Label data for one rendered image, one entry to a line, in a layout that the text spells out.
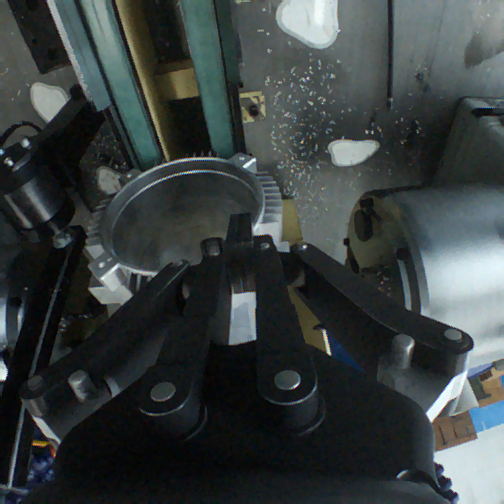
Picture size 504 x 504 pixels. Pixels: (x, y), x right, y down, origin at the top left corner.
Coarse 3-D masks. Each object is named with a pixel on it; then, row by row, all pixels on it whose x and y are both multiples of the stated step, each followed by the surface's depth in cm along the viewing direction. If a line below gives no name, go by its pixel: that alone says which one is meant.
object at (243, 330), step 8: (248, 304) 30; (240, 312) 29; (248, 312) 30; (240, 320) 28; (248, 320) 29; (232, 328) 28; (240, 328) 28; (248, 328) 28; (232, 336) 27; (240, 336) 27; (248, 336) 27; (232, 344) 27
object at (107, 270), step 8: (240, 152) 32; (232, 160) 31; (240, 160) 31; (248, 160) 31; (248, 168) 31; (256, 168) 32; (128, 176) 32; (136, 176) 31; (120, 184) 32; (104, 256) 24; (96, 264) 24; (104, 264) 24; (112, 264) 24; (96, 272) 23; (104, 272) 23; (112, 272) 23; (120, 272) 24; (104, 280) 23; (112, 280) 24; (120, 280) 24; (112, 288) 24
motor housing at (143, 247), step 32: (192, 160) 32; (224, 160) 31; (128, 192) 31; (160, 192) 34; (192, 192) 36; (224, 192) 35; (256, 192) 29; (96, 224) 27; (128, 224) 32; (160, 224) 37; (192, 224) 40; (224, 224) 40; (256, 224) 25; (96, 256) 27; (128, 256) 32; (160, 256) 39; (192, 256) 44; (128, 288) 22
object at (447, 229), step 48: (384, 192) 32; (432, 192) 31; (480, 192) 30; (384, 240) 32; (432, 240) 26; (480, 240) 26; (384, 288) 31; (432, 288) 25; (480, 288) 25; (480, 336) 26
